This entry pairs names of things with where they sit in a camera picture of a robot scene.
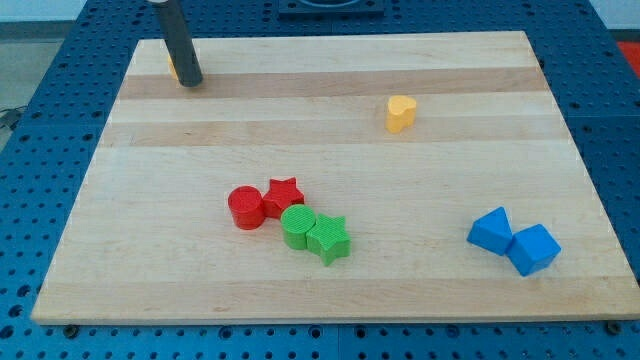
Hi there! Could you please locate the red star block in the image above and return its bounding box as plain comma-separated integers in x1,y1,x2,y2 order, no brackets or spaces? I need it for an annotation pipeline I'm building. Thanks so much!
263,177,305,219

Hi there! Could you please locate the green star block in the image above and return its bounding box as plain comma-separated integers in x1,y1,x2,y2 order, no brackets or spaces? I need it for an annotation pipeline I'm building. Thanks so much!
306,214,351,266

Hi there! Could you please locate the green cylinder block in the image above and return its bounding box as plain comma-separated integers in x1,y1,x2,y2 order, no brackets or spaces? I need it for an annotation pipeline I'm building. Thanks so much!
280,204,316,250

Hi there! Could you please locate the red cylinder block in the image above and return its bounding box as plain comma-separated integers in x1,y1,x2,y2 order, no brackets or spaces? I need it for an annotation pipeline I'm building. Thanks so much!
228,186,265,230

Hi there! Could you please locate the wooden board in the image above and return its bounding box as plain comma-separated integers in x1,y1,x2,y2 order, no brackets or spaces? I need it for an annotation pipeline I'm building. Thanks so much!
32,31,639,325

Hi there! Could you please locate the yellow heart block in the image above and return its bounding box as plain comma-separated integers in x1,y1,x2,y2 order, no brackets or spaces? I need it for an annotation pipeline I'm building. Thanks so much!
385,95,417,133

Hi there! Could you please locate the blue triangular prism block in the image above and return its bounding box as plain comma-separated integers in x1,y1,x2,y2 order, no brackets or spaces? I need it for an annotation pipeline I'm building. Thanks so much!
467,207,513,256

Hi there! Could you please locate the yellow block behind stick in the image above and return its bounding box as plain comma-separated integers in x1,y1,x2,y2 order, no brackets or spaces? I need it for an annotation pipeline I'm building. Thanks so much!
167,55,179,81

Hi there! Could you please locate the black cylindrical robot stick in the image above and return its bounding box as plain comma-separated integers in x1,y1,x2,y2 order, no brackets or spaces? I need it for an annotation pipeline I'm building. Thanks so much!
148,0,203,87

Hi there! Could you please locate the blue cube block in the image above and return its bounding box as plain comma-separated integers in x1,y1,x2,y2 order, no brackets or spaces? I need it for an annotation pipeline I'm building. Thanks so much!
506,224,562,277

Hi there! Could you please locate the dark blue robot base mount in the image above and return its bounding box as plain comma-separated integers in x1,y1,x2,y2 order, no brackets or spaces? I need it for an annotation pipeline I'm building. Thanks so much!
277,0,385,16

